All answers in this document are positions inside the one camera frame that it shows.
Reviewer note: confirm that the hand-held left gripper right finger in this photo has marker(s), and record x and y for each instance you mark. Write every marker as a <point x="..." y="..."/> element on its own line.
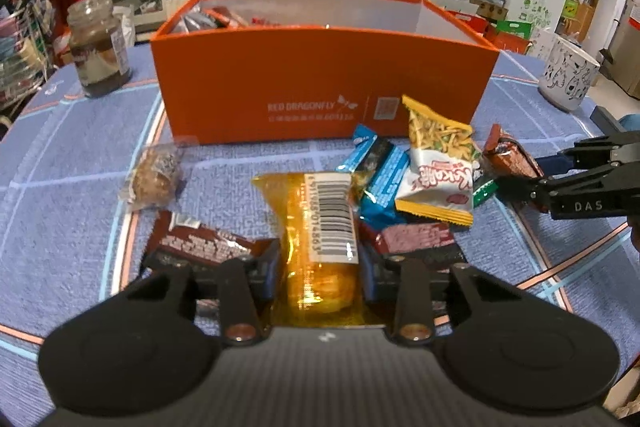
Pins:
<point x="372" y="279"/>

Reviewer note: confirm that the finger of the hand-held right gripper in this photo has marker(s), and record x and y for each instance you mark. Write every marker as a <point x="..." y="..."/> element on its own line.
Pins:
<point x="525" y="189"/>
<point x="595" y="152"/>

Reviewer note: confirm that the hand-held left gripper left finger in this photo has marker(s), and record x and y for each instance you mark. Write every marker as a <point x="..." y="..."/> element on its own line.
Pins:
<point x="267" y="277"/>

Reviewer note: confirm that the reddish brown snack packet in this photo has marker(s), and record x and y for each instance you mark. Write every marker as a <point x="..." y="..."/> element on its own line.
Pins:
<point x="510" y="157"/>

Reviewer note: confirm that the green cake packet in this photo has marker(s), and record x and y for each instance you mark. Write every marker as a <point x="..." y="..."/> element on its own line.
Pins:
<point x="484" y="192"/>

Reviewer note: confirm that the transparent yellow snack packet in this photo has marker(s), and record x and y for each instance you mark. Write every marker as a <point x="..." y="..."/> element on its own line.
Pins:
<point x="320" y="287"/>

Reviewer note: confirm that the dark red snack packet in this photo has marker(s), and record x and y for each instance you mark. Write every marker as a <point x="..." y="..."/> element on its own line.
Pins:
<point x="415" y="239"/>

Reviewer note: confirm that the dark brown snack packet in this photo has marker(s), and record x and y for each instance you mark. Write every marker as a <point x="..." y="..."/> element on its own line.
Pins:
<point x="200" y="244"/>

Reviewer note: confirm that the yellow chips packet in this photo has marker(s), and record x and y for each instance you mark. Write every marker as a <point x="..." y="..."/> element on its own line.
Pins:
<point x="440" y="172"/>

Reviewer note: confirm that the clear pastry packet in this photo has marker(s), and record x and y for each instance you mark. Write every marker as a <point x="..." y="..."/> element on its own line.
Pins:
<point x="150" y="177"/>

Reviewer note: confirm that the orange cardboard box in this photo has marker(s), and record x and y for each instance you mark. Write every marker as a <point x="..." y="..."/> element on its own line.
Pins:
<point x="250" y="77"/>

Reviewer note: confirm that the white mug with cat print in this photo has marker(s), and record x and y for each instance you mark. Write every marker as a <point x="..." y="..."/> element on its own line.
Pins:
<point x="567" y="77"/>

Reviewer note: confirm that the glass jar with dark contents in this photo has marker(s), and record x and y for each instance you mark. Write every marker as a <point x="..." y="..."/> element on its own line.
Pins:
<point x="100" y="57"/>

